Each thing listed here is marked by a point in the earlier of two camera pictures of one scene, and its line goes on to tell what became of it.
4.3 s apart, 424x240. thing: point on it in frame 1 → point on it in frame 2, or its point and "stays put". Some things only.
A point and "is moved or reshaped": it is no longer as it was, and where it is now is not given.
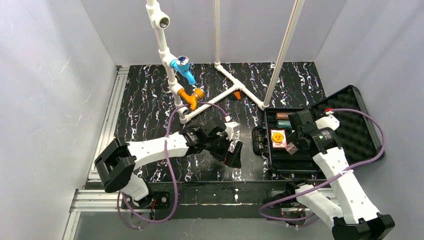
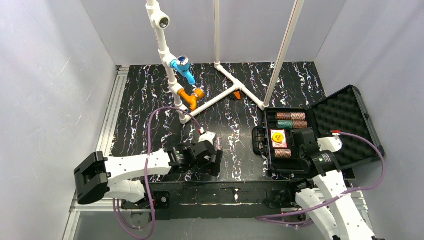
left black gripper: x=227 y=151 → x=213 y=160
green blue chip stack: x=284 y=124 stays put
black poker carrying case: x=356 y=133 stays put
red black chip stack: x=283 y=116 stays put
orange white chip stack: x=291 y=148 is moved or reshaped
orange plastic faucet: x=192 y=99 stays put
